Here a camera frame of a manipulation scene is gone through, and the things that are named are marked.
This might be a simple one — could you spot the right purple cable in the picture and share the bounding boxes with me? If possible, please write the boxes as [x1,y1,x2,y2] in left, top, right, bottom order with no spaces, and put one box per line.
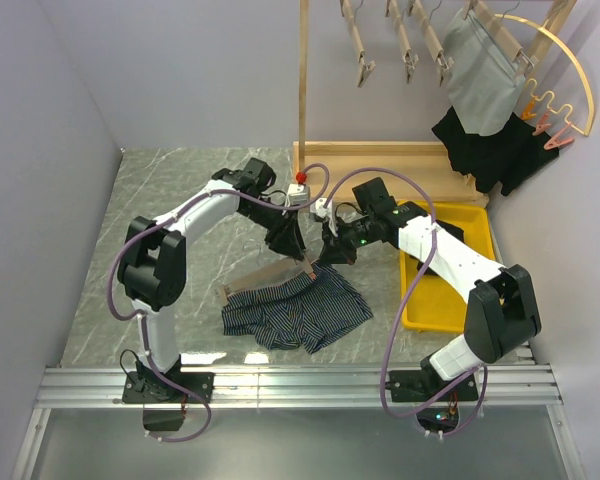
[324,166,489,440]

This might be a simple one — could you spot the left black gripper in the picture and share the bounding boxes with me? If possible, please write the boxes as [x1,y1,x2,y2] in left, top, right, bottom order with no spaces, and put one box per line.
[240,198,305,262]

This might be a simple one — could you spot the black hanging underwear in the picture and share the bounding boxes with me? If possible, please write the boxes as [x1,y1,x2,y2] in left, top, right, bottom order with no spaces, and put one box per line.
[432,108,560,196]

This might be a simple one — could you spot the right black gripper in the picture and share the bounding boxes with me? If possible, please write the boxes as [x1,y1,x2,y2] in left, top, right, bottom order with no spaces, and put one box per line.
[318,215,376,266]

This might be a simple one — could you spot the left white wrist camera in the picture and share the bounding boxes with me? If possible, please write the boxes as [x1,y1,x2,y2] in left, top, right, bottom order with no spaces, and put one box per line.
[285,171,311,207]

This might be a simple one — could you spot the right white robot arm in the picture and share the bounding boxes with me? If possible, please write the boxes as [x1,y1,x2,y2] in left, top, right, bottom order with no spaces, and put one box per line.
[312,177,541,400]

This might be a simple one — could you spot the aluminium mounting rail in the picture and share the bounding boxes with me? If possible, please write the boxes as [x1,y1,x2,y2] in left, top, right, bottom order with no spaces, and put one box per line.
[13,347,585,479]

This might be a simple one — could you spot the orange clothespin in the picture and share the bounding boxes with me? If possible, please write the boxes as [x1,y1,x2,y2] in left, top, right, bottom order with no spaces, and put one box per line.
[520,100,537,121]

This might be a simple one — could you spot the black underwear in tray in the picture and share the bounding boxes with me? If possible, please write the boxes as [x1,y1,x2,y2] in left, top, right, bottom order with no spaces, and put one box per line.
[424,220,465,276]

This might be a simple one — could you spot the wooden clip hanger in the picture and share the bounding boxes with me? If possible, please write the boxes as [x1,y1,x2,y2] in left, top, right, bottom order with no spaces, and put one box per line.
[339,0,376,88]
[216,251,317,307]
[407,0,454,86]
[463,0,534,75]
[385,0,419,84]

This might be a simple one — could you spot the gold semicircle clip hanger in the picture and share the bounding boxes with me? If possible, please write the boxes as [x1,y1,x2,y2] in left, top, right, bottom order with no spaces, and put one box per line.
[495,13,596,137]

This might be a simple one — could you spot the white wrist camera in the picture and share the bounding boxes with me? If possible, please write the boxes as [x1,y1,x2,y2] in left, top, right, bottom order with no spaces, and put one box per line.
[285,171,311,207]
[310,198,337,236]

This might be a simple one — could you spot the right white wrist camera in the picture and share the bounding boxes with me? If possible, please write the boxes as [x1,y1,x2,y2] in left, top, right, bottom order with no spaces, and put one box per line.
[310,198,337,236]

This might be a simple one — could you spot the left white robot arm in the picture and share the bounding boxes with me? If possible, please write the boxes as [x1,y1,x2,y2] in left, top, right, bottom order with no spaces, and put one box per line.
[108,158,311,403]

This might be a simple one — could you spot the striped navy underwear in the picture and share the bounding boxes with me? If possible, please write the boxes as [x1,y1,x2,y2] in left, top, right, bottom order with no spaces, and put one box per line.
[221,264,373,354]

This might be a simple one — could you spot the yellow plastic tray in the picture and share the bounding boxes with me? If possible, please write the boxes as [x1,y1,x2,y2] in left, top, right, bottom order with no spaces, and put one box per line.
[402,203,496,334]

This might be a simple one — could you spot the pink clothespin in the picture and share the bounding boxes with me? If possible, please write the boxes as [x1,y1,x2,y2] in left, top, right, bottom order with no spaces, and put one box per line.
[544,123,575,151]
[532,111,551,136]

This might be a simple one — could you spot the wooden drying rack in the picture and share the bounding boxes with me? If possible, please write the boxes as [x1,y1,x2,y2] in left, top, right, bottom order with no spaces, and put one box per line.
[292,1,575,208]

